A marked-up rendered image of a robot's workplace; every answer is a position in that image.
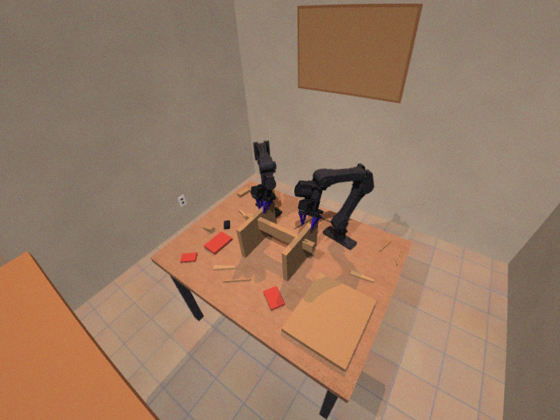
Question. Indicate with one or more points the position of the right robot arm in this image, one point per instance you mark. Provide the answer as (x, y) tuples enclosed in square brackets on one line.
[(267, 168)]

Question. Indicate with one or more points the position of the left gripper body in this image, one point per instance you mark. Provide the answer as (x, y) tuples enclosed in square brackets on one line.
[(315, 214)]

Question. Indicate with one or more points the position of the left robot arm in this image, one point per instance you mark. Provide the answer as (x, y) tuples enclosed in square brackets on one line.
[(362, 178)]

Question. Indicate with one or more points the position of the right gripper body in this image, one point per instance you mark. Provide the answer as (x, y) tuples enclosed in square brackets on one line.
[(267, 199)]

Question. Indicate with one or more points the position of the red flat block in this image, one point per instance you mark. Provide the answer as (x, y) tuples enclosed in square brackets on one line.
[(188, 257), (274, 298), (218, 242)]

